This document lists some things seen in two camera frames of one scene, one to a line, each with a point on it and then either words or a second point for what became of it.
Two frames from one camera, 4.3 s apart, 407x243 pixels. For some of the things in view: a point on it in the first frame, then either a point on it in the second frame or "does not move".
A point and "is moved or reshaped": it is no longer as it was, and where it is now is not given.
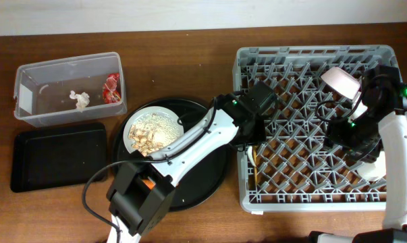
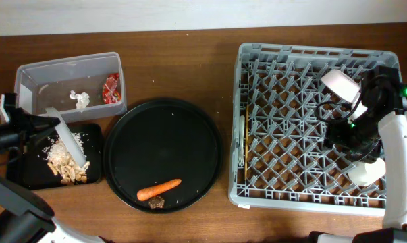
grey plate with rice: (150, 128) to (69, 138)
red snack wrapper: (111, 89) does not move
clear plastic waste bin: (57, 92) does not move
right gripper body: (359, 137) does not move
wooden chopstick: (255, 165) to (246, 169)
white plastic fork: (250, 154) to (241, 158)
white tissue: (83, 100) does not move
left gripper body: (258, 135) to (5, 136)
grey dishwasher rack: (294, 169) does not move
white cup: (375, 171) is moved or reshaped
